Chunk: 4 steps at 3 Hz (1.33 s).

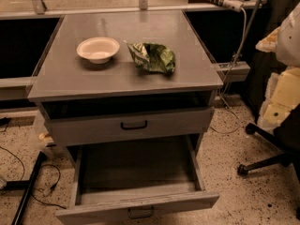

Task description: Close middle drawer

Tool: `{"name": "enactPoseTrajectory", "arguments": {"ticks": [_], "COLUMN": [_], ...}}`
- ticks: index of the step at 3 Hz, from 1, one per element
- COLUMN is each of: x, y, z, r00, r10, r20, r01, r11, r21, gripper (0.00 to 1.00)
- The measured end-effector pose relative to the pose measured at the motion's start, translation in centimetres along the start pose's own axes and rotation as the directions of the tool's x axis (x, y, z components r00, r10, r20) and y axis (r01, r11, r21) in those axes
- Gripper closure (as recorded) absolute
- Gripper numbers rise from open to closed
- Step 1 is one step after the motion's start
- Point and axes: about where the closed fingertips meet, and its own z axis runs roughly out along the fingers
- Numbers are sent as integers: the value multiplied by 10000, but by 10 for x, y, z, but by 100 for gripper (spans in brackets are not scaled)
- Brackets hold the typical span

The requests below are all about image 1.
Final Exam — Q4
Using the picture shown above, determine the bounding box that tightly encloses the grey drawer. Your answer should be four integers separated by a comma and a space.
56, 136, 219, 225
45, 107, 214, 146

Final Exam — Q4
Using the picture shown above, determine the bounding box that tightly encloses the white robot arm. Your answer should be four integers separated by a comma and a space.
256, 3, 300, 131

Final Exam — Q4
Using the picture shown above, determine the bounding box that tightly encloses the grey drawer cabinet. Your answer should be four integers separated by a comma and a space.
28, 10, 222, 148

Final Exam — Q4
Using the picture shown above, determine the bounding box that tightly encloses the grey top drawer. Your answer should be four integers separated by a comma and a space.
45, 107, 214, 146

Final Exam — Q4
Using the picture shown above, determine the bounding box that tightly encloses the green crumpled chip bag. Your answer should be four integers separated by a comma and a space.
127, 42, 175, 74

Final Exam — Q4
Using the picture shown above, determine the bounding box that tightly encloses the white paper bowl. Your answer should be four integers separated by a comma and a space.
76, 37, 120, 64

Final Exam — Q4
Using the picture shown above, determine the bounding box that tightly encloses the black office chair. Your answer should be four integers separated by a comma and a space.
236, 103, 300, 221

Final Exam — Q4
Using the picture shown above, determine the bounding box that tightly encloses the black floor stand bar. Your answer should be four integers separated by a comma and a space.
0, 152, 47, 225

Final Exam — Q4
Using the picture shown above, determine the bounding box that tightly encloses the grey cable on floor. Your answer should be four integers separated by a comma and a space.
209, 7, 248, 135

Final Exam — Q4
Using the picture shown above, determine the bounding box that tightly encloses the black floor cable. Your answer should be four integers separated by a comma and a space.
0, 145, 68, 210

